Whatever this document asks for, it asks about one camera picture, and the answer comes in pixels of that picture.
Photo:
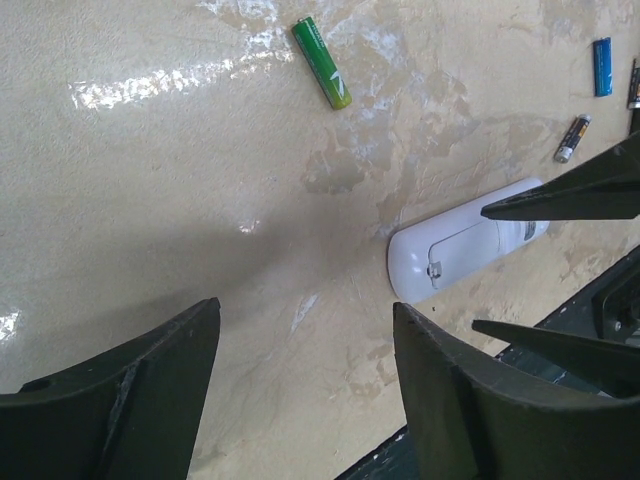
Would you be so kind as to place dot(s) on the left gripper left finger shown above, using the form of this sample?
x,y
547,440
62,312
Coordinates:
x,y
132,412

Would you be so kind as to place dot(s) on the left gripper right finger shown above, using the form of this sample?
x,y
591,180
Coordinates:
x,y
472,416

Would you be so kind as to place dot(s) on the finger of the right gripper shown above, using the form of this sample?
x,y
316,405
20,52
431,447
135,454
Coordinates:
x,y
605,187
610,366

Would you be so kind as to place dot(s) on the black battery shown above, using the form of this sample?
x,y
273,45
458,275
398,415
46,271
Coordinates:
x,y
633,101

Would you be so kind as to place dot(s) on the blue battery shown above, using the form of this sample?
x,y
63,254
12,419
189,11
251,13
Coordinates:
x,y
602,67

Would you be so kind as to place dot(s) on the white remote control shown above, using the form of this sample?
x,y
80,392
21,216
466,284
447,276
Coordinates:
x,y
431,255

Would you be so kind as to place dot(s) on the green battery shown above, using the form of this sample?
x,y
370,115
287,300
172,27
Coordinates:
x,y
315,51

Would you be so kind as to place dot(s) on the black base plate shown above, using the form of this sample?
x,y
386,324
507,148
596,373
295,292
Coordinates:
x,y
607,309

